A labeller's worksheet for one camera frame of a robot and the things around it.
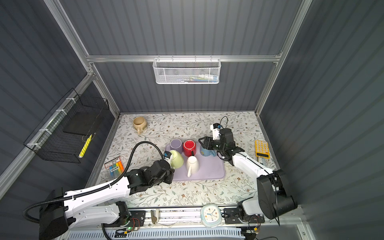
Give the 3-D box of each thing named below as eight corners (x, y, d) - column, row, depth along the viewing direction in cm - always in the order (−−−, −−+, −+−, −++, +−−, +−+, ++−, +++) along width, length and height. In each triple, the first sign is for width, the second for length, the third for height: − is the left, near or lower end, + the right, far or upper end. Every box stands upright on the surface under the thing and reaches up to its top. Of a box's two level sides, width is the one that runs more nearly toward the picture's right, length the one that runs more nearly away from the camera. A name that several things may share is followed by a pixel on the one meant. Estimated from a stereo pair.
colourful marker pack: (111, 180, 88) (109, 179, 86) (105, 165, 94) (103, 164, 93) (126, 172, 91) (125, 170, 90) (119, 157, 98) (118, 156, 96)
